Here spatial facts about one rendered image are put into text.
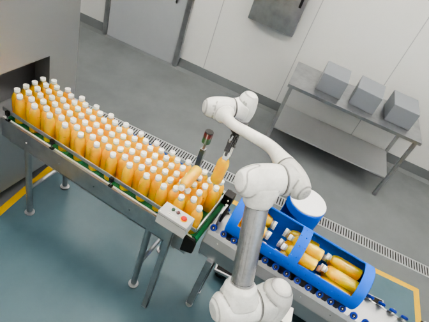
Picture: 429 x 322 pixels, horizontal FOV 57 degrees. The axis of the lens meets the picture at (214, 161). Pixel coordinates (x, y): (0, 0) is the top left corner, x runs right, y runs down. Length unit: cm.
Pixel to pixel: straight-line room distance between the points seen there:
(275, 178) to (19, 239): 243
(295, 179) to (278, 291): 54
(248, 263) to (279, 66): 408
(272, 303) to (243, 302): 16
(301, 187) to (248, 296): 53
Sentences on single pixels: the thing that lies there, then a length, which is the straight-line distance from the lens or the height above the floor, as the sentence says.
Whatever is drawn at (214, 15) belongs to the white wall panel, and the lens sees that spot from 554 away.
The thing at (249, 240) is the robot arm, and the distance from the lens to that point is 166.
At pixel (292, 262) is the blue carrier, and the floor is 111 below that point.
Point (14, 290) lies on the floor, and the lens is 328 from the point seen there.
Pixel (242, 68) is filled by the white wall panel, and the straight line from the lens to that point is 565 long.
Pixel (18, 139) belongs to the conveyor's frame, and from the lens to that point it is 312.
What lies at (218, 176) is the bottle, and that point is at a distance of 234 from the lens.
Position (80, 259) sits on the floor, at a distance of 340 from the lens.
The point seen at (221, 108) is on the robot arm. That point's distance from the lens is 193.
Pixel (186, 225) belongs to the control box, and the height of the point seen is 110.
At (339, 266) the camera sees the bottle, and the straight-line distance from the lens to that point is 253.
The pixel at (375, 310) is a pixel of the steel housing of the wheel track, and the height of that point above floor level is 93.
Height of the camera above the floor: 286
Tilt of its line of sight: 40 degrees down
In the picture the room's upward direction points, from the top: 22 degrees clockwise
